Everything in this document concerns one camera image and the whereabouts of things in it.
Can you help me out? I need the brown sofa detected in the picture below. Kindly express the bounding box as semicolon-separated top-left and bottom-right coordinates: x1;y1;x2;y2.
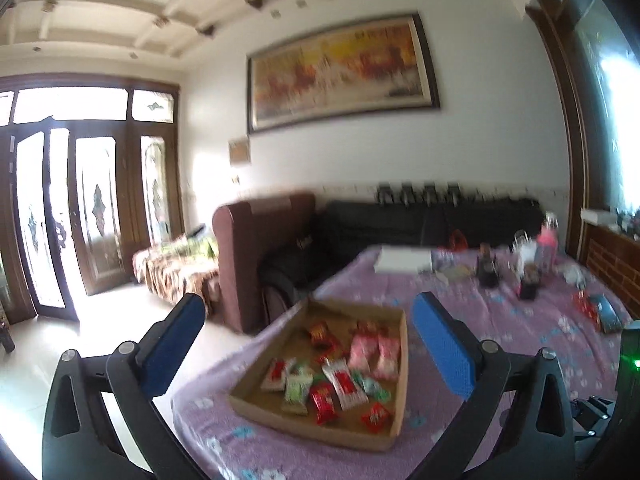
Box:
212;192;317;335

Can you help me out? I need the long white red snack packet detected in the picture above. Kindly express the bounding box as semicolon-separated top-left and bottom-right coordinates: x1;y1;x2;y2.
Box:
260;357;297;392

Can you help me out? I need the cardboard tray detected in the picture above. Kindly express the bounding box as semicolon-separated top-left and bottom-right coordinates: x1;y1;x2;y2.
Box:
229;297;410;453

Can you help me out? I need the pink snack packet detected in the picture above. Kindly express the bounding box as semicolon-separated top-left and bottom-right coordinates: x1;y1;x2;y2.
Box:
375;335;402;380
347;332;374;373

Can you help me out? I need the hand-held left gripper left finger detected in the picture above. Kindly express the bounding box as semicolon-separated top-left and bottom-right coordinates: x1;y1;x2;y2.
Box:
41;291;207;480

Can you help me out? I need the framed painting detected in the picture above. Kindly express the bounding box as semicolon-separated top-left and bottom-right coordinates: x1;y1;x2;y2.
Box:
246;12;441;135

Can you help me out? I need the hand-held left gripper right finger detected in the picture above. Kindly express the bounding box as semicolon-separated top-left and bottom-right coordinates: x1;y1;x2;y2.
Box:
411;291;577;480

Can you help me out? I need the red candy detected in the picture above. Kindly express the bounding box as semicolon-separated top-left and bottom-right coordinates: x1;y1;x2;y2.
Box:
316;337;346;361

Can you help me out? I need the wooden framed window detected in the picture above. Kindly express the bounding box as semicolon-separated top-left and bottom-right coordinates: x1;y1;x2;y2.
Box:
532;0;640;216

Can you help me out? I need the blue red packet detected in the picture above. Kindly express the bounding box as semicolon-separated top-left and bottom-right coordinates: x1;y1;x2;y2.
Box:
590;292;633;335

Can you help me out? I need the white flat box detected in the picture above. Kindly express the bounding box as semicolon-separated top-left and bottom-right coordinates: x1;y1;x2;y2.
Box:
374;246;435;276

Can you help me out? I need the black sofa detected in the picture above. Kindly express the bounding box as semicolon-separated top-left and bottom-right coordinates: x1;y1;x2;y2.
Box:
260;199;546;301

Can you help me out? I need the green snack packet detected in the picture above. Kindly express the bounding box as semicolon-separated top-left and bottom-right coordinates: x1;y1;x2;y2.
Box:
281;375;315;416

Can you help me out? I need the wooden glass door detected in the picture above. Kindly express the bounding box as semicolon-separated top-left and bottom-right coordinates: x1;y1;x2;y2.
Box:
0;75;183;326

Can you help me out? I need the white red-label snack packet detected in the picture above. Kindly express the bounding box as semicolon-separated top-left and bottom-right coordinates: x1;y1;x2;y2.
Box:
321;359;368;410

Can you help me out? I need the small red snack packet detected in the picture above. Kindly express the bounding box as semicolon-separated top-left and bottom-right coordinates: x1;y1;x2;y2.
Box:
361;402;391;433

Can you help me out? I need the brick pattern wooden cabinet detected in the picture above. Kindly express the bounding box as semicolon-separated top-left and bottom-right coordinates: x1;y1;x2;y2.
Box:
580;207;640;311

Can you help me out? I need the pink bottle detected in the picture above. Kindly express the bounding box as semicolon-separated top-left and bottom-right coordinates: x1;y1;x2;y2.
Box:
537;212;560;271

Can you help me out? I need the grey flat case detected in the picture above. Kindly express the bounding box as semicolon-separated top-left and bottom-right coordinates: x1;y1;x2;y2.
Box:
435;265;476;281

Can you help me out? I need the patterned sofa blanket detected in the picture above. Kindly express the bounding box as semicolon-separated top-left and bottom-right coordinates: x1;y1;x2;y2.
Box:
132;237;221;306

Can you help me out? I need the black bag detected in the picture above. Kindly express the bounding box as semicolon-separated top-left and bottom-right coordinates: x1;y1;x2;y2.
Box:
260;245;326;326

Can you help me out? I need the red plastic bag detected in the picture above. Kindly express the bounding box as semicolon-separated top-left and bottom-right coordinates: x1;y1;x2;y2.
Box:
572;290;601;321

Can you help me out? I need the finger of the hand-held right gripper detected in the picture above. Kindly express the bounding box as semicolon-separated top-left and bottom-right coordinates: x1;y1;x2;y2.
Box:
572;396;615;441

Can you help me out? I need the small wall plaque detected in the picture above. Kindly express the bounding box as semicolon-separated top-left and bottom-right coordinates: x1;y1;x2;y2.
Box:
229;137;251;165

